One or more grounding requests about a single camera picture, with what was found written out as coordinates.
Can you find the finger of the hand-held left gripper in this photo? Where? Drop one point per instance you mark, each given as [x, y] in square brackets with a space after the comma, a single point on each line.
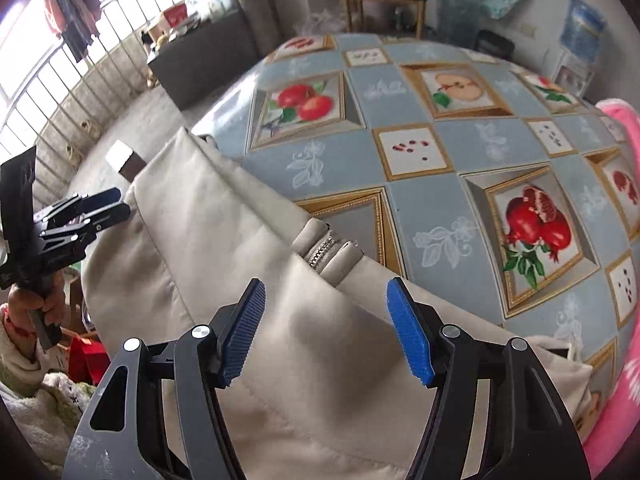
[102, 199]
[112, 215]

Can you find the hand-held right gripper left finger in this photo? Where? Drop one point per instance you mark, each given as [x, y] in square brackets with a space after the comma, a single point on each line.
[244, 332]

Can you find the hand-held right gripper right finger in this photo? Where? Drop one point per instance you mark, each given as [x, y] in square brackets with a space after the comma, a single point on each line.
[407, 327]

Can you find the cream zip jacket black trim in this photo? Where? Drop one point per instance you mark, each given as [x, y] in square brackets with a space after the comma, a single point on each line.
[250, 310]

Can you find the person's left forearm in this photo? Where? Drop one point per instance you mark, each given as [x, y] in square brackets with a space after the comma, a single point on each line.
[20, 365]

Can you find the hanging clothes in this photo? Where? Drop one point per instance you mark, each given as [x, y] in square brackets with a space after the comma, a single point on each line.
[72, 10]

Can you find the person's left hand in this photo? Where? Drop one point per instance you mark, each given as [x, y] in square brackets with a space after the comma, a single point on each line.
[27, 302]

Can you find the metal window railing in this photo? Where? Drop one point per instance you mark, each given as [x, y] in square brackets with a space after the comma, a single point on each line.
[75, 105]

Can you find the fruit print bed sheet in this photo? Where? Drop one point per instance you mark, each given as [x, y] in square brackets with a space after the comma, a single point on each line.
[425, 210]

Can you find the red bag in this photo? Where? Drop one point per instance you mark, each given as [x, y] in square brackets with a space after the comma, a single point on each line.
[90, 360]

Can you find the dark low cabinet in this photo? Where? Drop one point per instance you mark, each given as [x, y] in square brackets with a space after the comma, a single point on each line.
[205, 60]

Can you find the red box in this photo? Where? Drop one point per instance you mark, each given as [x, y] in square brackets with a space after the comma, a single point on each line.
[175, 15]

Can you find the white green towel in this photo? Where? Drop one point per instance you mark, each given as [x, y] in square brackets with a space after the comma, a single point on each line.
[45, 420]

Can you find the pink floral blanket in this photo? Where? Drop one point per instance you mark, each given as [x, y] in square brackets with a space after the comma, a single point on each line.
[620, 410]

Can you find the grey curtain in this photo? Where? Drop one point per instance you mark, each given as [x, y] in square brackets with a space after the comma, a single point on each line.
[250, 5]

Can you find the black waste bin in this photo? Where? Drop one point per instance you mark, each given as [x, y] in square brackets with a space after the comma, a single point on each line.
[496, 45]

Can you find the white water dispenser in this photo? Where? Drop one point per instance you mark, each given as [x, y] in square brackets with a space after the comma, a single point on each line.
[572, 75]

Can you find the empty blue water jug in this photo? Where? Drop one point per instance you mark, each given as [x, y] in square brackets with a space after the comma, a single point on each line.
[457, 20]

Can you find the blue water dispenser bottle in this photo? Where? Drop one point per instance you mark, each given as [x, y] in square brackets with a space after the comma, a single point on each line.
[582, 30]

